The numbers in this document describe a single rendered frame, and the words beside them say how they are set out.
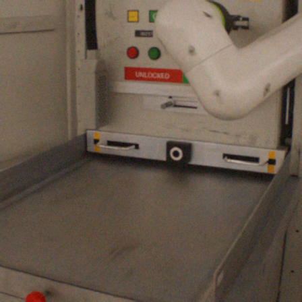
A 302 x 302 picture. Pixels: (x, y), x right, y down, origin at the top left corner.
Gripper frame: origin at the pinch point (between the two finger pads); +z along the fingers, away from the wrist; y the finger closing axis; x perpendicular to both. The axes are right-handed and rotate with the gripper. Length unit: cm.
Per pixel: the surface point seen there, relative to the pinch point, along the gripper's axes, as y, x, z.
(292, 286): 18, -70, 7
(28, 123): -56, -28, -4
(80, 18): -45.2, 0.1, 8.0
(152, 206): -10.5, -38.2, -24.5
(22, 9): -56, 3, -4
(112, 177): -26.7, -38.1, -10.3
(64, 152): -41, -34, -9
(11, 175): -42, -33, -32
